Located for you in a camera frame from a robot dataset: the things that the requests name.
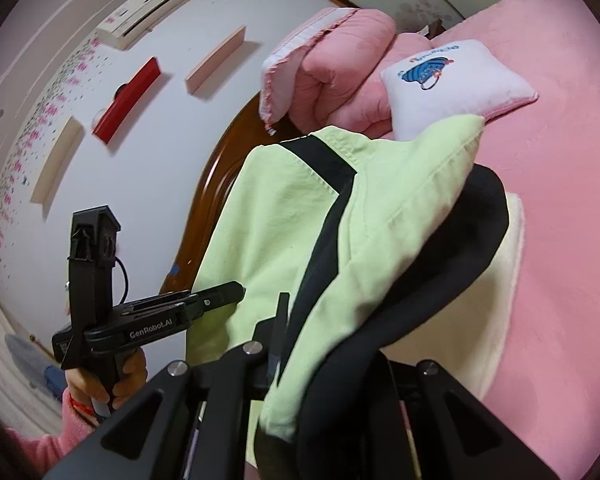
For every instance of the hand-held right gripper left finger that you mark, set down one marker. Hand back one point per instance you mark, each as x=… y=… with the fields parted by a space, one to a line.
x=230 y=375

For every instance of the wooden headboard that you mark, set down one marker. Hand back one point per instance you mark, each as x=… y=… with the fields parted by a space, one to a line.
x=220 y=160

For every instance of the wooden wall shelf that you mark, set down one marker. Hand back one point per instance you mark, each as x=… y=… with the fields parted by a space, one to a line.
x=57 y=160
x=215 y=60

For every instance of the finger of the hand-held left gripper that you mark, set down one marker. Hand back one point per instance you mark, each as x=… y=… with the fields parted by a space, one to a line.
x=217 y=297

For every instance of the pink bed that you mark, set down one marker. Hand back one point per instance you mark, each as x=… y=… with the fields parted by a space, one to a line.
x=570 y=210

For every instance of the white air conditioner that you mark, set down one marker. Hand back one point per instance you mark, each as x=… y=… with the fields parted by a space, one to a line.
x=150 y=5

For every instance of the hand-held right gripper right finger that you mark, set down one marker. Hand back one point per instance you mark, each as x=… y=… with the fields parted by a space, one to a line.
x=460 y=420

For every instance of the folded pink quilt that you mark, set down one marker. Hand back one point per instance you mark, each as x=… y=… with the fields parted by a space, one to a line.
x=340 y=70

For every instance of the white pillow with blue print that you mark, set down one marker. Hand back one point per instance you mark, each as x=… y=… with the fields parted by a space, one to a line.
x=460 y=85

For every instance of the green and black hooded jacket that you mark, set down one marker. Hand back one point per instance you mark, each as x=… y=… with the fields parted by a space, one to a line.
x=280 y=200

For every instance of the floral wardrobe doors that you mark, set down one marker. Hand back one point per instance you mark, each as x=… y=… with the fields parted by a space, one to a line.
x=430 y=5

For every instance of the red wall shelf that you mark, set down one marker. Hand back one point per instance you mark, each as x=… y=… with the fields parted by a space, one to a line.
x=127 y=100

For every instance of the folded white towel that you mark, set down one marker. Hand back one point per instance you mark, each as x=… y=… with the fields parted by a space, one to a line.
x=480 y=320

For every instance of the person's left hand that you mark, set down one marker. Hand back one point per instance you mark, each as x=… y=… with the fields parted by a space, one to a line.
x=130 y=375

